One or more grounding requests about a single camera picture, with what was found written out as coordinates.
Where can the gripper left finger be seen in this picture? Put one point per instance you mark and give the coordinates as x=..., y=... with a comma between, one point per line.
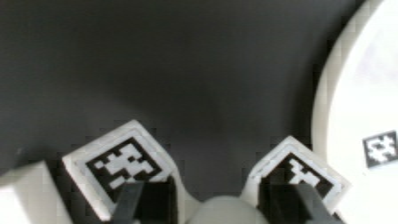
x=145, y=204

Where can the white round table top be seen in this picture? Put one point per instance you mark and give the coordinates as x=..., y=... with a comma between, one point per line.
x=353, y=129

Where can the white L-shaped frame border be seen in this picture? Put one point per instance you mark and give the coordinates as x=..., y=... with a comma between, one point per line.
x=30, y=202

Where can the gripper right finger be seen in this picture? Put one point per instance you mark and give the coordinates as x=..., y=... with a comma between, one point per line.
x=291, y=203

